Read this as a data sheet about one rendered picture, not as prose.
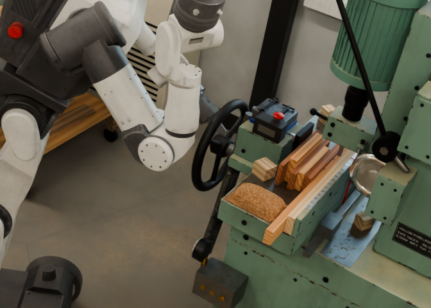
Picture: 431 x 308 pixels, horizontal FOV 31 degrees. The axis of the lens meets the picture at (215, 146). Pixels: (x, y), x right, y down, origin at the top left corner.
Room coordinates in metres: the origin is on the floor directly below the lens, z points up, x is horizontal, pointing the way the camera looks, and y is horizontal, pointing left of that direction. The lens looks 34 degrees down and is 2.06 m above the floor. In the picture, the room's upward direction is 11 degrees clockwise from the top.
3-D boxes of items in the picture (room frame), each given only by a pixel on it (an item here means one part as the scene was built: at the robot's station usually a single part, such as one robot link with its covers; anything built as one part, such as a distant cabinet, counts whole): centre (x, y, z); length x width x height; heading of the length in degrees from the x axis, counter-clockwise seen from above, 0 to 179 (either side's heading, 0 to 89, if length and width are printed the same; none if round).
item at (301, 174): (1.67, -0.26, 0.93); 0.16 x 0.02 x 0.06; 155
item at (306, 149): (1.70, -0.23, 0.94); 0.16 x 0.02 x 0.07; 155
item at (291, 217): (1.69, -0.33, 0.92); 0.60 x 0.02 x 0.05; 155
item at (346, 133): (1.71, -0.34, 1.03); 0.14 x 0.07 x 0.09; 65
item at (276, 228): (1.61, -0.27, 0.92); 0.54 x 0.02 x 0.04; 155
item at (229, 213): (1.75, -0.22, 0.87); 0.61 x 0.30 x 0.06; 155
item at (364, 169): (1.55, -0.39, 1.02); 0.12 x 0.03 x 0.12; 65
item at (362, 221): (1.64, -0.42, 0.82); 0.04 x 0.03 x 0.03; 128
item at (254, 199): (1.52, -0.13, 0.92); 0.14 x 0.09 x 0.04; 65
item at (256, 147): (1.78, -0.14, 0.91); 0.15 x 0.14 x 0.09; 155
